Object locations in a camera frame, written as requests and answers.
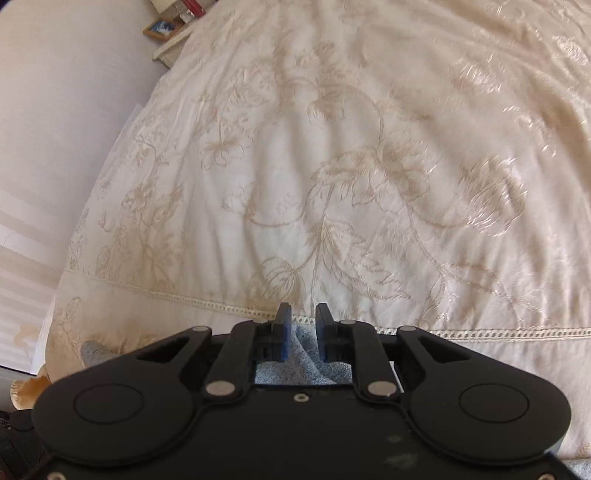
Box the dark cloth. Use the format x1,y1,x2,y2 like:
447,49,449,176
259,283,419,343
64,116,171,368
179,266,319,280
0,408,47,480

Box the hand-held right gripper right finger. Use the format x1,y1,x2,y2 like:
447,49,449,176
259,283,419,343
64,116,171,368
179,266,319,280
315,302,468,400

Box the cream nightstand with drawer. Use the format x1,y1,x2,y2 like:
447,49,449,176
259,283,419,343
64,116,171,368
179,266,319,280
151,21,197,70

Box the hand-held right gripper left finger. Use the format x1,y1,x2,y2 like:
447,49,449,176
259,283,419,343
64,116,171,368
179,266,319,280
134,302,293,398

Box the wooden photo frame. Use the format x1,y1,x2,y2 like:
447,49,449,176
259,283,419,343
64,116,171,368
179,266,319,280
142,17,184,44

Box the cream embroidered bedspread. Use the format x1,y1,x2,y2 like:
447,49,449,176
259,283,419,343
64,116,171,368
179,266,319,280
46,0,591,462

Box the grey speckled pants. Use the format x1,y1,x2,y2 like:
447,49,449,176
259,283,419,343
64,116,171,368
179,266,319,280
81,323,591,480

